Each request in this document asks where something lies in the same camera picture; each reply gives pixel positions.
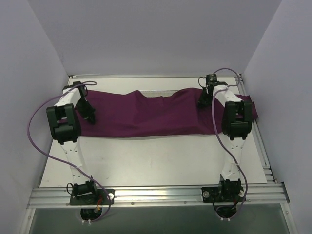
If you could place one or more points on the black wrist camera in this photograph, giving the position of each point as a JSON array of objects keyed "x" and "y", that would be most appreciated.
[
  {"x": 210, "y": 79},
  {"x": 77, "y": 85}
]

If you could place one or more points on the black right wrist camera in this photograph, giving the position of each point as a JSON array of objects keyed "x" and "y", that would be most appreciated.
[{"x": 210, "y": 79}]

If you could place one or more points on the aluminium back rail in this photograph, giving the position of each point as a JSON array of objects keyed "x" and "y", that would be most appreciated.
[{"x": 136, "y": 76}]

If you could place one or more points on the wire mesh instrument tray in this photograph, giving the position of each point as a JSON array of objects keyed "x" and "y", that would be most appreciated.
[{"x": 158, "y": 93}]

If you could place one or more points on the aluminium right side rail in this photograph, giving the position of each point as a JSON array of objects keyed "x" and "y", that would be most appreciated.
[{"x": 257, "y": 137}]

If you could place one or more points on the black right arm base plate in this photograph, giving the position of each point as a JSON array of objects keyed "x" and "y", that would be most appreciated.
[{"x": 219, "y": 194}]

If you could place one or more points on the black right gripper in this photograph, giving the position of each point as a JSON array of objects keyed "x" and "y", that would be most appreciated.
[{"x": 204, "y": 98}]

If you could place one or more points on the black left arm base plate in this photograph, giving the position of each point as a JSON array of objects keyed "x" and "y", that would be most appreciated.
[{"x": 100, "y": 198}]

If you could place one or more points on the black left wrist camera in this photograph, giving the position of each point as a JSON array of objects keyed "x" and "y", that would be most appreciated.
[{"x": 77, "y": 85}]

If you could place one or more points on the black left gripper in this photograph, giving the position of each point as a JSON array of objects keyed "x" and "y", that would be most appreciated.
[{"x": 85, "y": 110}]

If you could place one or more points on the aluminium front frame rail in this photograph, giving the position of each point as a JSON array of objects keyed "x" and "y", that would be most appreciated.
[{"x": 270, "y": 193}]

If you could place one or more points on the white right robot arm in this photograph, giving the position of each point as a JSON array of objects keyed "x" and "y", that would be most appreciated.
[{"x": 236, "y": 124}]

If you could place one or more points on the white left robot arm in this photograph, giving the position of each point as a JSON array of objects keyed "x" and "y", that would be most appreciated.
[{"x": 65, "y": 128}]

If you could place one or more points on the purple cloth wrap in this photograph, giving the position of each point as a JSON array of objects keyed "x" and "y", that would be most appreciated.
[{"x": 134, "y": 115}]

